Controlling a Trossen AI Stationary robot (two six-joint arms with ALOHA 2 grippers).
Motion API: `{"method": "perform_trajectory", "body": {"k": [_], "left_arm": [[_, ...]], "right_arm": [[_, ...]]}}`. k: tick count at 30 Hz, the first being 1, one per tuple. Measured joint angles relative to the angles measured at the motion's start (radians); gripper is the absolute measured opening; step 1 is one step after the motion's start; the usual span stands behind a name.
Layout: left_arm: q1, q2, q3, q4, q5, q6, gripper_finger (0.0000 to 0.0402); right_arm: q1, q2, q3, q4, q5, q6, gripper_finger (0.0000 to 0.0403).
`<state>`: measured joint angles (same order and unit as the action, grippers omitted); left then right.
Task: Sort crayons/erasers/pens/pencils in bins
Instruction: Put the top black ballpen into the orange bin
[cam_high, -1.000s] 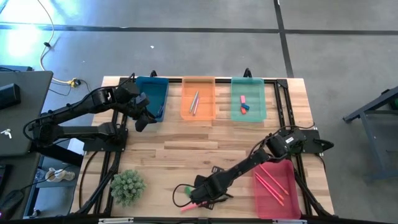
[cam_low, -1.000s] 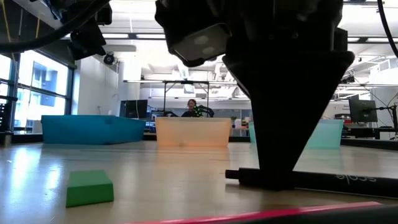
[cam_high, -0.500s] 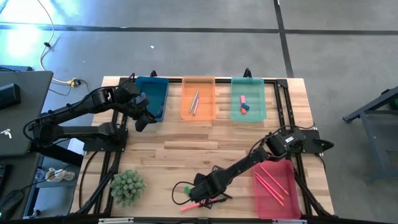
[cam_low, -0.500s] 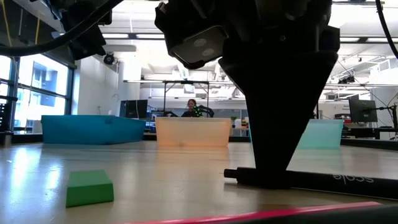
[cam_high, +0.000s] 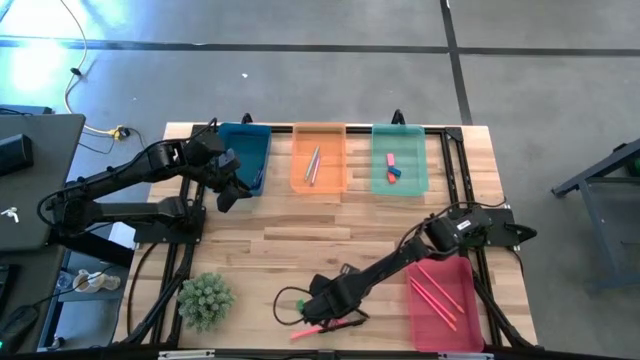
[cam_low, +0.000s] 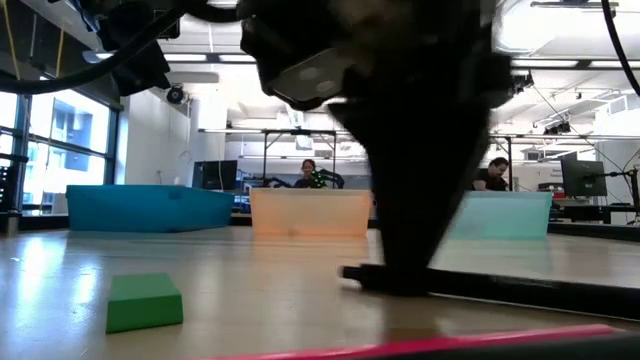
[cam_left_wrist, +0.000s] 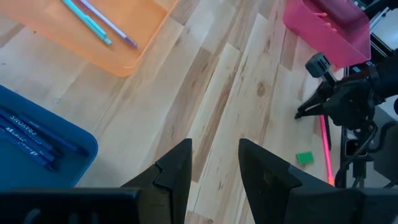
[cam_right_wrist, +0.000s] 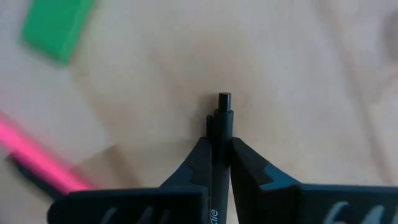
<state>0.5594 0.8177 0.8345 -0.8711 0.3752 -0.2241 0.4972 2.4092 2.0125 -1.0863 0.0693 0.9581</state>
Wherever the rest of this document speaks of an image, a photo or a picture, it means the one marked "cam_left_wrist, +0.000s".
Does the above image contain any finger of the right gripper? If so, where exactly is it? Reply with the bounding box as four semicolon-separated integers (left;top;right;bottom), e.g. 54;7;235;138
294;101;327;120
300;81;336;108

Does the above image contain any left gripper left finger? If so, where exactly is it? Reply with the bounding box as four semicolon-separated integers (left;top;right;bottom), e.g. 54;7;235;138
121;138;193;224

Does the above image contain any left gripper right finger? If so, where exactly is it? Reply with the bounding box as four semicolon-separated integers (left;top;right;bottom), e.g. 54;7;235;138
238;139;364;224

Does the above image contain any green eraser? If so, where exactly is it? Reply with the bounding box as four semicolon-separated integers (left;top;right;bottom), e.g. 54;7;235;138
295;151;315;166

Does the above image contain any purple pen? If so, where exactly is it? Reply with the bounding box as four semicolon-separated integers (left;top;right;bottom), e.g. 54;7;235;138
79;0;139;50

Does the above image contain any mint green pen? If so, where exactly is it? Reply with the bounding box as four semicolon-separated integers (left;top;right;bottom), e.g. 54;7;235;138
61;0;113;47

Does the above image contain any pink translucent plastic bin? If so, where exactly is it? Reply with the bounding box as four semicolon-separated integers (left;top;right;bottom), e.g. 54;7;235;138
282;0;373;69

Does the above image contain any blue plastic bin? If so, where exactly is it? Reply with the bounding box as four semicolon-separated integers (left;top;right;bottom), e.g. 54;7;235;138
0;84;99;190

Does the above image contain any orange translucent plastic bin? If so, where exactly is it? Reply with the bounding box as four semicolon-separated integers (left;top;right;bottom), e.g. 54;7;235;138
0;0;180;78

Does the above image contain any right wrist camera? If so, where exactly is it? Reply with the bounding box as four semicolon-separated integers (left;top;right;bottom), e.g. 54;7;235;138
304;52;338;86

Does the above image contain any small black camera box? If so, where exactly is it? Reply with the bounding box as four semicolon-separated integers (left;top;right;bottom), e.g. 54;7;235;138
344;138;369;158

